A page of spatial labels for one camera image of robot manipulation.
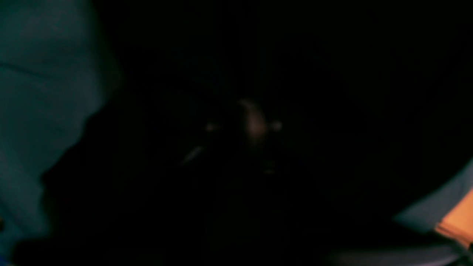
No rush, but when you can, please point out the black t-shirt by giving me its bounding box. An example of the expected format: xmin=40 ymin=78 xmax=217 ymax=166
xmin=12 ymin=0 xmax=472 ymax=266

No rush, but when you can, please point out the light blue table cloth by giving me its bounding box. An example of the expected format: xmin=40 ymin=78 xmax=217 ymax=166
xmin=0 ymin=0 xmax=120 ymax=258

